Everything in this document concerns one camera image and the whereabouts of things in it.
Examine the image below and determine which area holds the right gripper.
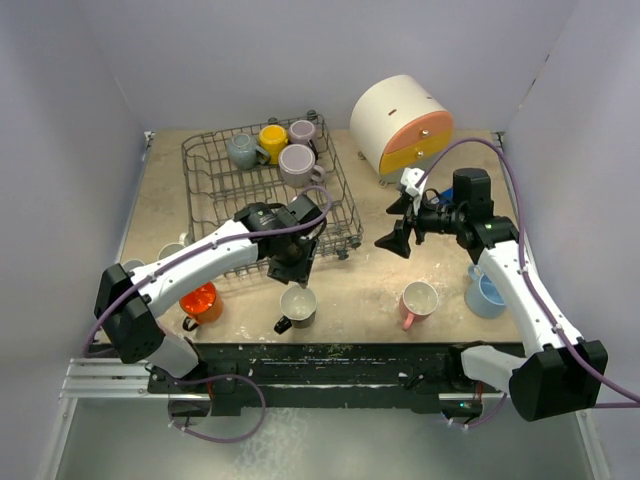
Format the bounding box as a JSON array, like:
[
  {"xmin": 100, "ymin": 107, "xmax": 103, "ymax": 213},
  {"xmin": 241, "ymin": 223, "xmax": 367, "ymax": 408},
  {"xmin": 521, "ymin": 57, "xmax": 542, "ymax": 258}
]
[{"xmin": 375, "ymin": 192, "xmax": 466, "ymax": 258}]

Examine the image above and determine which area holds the white mug black handle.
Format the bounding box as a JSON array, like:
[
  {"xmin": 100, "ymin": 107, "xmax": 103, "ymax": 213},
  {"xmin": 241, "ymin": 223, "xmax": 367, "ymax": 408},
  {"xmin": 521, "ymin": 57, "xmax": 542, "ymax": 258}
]
[{"xmin": 274, "ymin": 285, "xmax": 318, "ymax": 335}]

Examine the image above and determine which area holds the lavender mug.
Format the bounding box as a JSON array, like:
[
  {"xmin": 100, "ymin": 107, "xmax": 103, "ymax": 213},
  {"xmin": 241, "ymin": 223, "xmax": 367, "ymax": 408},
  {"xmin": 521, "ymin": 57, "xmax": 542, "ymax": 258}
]
[{"xmin": 278, "ymin": 144, "xmax": 326, "ymax": 188}]

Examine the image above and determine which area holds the yellow mug black handle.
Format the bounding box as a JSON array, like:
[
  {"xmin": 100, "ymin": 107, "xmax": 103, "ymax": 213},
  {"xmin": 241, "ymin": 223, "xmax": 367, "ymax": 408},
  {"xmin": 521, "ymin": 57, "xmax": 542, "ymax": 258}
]
[{"xmin": 258, "ymin": 124, "xmax": 289, "ymax": 164}]

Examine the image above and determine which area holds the purple mug black handle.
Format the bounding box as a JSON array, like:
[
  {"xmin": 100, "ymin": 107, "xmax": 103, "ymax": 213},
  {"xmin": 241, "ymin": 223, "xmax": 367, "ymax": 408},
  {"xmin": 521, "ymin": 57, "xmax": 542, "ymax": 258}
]
[{"xmin": 288, "ymin": 119, "xmax": 318, "ymax": 158}]

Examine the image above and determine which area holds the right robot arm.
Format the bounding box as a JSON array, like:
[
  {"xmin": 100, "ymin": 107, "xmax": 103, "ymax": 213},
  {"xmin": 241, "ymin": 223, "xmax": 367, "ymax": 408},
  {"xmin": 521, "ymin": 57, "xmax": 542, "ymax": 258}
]
[{"xmin": 374, "ymin": 168, "xmax": 608, "ymax": 422}]

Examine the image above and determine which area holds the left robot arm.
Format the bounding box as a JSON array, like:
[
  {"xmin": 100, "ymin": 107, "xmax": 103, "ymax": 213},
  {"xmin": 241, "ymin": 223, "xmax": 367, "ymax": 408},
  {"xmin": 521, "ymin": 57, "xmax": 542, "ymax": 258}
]
[{"xmin": 94, "ymin": 194, "xmax": 324, "ymax": 392}]

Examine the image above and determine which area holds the orange mug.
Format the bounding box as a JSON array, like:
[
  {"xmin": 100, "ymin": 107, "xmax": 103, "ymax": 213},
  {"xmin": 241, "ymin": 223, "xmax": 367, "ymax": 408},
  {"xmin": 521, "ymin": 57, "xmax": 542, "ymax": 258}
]
[{"xmin": 179, "ymin": 282, "xmax": 224, "ymax": 332}]

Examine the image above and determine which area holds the white round drawer cabinet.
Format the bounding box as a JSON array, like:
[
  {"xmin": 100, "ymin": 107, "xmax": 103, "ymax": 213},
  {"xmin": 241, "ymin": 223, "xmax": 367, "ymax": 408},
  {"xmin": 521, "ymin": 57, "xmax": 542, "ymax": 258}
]
[{"xmin": 349, "ymin": 74, "xmax": 454, "ymax": 184}]

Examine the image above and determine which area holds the light blue mug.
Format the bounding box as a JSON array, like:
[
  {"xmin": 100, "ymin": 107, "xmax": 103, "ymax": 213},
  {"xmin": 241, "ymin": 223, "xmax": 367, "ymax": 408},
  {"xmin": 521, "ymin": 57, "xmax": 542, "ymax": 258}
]
[{"xmin": 464, "ymin": 263, "xmax": 506, "ymax": 319}]

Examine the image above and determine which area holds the salmon pink mug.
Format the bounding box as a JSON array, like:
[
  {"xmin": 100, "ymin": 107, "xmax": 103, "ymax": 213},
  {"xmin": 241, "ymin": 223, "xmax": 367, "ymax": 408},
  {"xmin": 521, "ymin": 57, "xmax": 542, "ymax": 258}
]
[{"xmin": 121, "ymin": 259, "xmax": 145, "ymax": 272}]

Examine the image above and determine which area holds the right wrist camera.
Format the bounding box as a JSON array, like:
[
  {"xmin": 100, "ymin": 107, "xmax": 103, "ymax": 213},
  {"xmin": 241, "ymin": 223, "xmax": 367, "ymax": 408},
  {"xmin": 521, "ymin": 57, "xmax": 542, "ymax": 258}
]
[{"xmin": 397, "ymin": 167, "xmax": 428, "ymax": 200}]

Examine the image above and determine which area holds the grey wire dish rack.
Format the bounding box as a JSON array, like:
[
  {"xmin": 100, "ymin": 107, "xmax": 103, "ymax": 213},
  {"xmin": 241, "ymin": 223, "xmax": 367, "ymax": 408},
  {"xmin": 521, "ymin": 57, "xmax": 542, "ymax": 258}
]
[{"xmin": 181, "ymin": 110, "xmax": 363, "ymax": 260}]

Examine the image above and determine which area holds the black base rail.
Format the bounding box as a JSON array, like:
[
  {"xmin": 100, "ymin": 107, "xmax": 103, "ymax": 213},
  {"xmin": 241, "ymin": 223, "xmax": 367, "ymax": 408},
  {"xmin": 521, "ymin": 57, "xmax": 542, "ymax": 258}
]
[{"xmin": 148, "ymin": 343, "xmax": 493, "ymax": 421}]

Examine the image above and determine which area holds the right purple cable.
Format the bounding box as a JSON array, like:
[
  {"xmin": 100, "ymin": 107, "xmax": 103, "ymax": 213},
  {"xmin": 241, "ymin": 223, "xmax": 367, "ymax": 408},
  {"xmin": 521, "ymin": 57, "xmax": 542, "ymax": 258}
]
[{"xmin": 412, "ymin": 137, "xmax": 640, "ymax": 432}]

